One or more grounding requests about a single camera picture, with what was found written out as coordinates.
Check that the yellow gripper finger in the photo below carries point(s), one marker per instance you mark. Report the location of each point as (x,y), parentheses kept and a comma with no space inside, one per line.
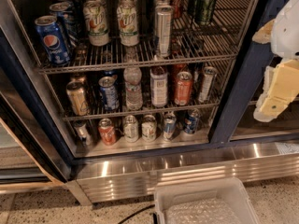
(280,88)
(263,35)

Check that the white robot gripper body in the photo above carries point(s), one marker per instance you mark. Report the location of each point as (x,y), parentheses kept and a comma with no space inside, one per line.
(286,34)

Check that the silver redbull can front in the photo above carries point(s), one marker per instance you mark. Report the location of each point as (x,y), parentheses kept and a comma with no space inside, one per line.
(163,30)

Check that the silver slim can middle shelf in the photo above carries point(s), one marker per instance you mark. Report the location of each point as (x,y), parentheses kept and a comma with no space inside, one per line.
(208,76)

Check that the green can front top shelf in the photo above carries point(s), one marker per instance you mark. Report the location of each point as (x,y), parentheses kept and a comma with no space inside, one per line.
(204,11)

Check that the orange can middle shelf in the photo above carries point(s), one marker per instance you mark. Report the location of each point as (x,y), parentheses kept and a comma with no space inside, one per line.
(183,88)

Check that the blue pepsi can bottom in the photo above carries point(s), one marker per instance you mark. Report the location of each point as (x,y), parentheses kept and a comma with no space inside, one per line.
(191,121)

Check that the blue pepsi can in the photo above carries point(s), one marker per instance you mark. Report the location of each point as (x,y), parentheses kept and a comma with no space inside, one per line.
(75,5)
(191,121)
(65,14)
(53,39)

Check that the blue silver can bottom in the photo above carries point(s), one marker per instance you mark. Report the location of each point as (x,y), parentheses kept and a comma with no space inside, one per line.
(169,126)

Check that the white 7up can right front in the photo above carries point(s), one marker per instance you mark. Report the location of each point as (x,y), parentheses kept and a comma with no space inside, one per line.
(128,24)

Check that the white can bottom middle right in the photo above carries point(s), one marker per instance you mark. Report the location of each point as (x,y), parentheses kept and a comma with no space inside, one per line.
(148,128)

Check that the white can bottom middle left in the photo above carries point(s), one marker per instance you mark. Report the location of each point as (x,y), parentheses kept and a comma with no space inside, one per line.
(130,129)

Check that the blue can middle shelf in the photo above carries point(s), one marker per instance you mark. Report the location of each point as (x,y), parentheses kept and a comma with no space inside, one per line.
(109,93)

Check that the white 7up can left front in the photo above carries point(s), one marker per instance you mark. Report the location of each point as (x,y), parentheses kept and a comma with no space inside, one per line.
(95,17)

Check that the red can bottom shelf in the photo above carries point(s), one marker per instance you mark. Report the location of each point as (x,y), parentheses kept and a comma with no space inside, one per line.
(107,131)

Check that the steel fridge base grille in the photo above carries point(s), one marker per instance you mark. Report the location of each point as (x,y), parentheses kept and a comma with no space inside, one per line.
(133,177)

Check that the gold can middle shelf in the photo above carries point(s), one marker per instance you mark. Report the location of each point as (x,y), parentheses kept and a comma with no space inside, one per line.
(78,98)

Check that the silver can bottom left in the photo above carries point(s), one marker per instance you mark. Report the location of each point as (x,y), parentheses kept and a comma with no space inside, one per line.
(82,132)

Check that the blue pepsi can front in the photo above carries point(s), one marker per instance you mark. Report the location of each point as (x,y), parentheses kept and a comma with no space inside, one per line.
(53,39)

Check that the open fridge door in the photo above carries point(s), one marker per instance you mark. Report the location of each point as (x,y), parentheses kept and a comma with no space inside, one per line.
(28,156)

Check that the white labelled bottle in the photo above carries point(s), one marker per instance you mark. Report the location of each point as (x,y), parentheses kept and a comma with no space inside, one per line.
(159,85)

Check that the white plastic bin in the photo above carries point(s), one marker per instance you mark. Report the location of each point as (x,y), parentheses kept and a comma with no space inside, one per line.
(231,190)

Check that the clear water bottle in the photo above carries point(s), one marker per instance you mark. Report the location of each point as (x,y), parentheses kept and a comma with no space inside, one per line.
(132,76)

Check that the bubble wrap sheet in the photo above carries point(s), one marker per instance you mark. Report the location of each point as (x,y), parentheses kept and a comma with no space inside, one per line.
(207,211)

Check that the blue fridge centre post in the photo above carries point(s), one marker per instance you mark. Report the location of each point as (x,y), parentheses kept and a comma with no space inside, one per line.
(246,75)

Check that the top wire fridge shelf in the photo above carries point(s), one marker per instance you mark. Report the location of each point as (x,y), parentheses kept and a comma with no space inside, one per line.
(217,41)

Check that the wire fridge shelf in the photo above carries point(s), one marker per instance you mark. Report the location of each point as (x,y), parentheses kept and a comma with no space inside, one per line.
(61,76)
(217,41)

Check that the middle wire fridge shelf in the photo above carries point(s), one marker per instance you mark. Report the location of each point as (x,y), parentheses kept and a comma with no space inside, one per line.
(61,76)

